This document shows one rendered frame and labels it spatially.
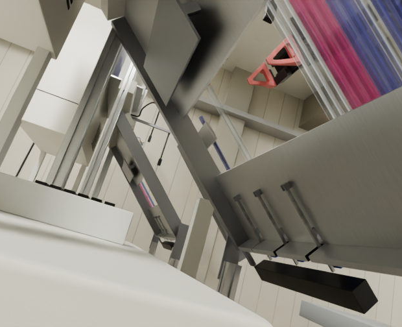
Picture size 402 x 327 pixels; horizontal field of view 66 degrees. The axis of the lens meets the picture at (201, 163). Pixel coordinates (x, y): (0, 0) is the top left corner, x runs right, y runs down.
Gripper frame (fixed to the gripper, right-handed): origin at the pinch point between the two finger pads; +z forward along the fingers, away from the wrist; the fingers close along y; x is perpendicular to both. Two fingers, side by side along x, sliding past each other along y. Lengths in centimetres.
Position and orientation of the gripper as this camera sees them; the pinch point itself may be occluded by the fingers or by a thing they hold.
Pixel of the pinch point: (259, 71)
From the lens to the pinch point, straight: 76.6
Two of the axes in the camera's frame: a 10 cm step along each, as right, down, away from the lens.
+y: 2.8, -2.1, -9.4
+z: -8.5, 3.9, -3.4
